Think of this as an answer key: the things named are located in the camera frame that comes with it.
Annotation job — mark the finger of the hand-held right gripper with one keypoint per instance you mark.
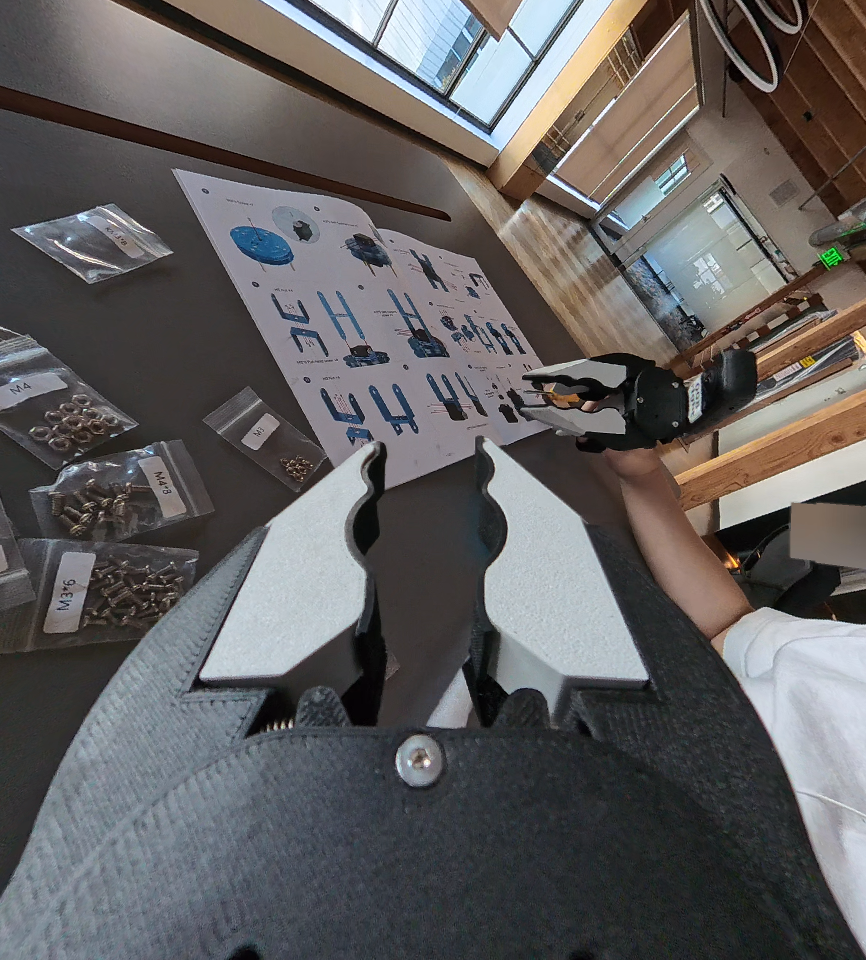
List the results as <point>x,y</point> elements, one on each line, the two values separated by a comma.
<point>590,424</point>
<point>598,369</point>

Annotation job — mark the person's white shirt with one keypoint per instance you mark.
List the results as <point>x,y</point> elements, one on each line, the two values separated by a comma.
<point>838,712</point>

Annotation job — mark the assembly instruction booklet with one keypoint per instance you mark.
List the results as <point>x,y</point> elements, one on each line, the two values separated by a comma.
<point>252,225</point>

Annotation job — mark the person's right forearm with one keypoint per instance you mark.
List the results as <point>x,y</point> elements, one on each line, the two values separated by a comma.
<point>673,540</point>

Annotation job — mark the zip bag of thick screws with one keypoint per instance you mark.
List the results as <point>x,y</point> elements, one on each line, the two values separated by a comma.
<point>117,495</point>

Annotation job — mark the clear bag with small part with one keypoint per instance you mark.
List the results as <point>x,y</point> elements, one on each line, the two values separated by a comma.
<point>87,240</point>

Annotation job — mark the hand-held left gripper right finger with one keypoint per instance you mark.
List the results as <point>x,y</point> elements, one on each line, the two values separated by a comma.
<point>560,592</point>

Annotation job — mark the dark grey desk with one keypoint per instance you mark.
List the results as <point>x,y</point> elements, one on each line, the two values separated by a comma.
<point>177,337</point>

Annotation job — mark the glass partition wall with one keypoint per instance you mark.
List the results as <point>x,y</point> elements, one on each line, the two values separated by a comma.
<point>703,255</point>

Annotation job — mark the zip bag of short screws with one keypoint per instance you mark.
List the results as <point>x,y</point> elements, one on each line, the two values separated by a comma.
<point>102,592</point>

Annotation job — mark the wooden rail beam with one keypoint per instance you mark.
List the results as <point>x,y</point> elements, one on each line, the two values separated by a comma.
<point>778,450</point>

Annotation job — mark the zip bag of small nuts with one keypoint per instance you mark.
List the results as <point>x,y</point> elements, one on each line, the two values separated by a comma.
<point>256,431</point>

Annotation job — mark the green exit sign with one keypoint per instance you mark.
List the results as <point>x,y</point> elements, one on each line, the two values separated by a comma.
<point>832,259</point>

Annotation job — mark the white foam packing piece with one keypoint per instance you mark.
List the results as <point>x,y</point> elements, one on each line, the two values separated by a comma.
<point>451,705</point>

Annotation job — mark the zip bag of large nuts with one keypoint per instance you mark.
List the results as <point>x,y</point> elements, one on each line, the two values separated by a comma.
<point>42,405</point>

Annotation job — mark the large window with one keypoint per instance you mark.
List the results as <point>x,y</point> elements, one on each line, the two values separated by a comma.
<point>418,37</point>

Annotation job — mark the beige roller blind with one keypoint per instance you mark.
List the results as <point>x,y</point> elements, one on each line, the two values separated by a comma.
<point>628,112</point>

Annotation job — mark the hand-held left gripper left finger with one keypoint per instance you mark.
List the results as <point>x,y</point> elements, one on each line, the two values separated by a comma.
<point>290,577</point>

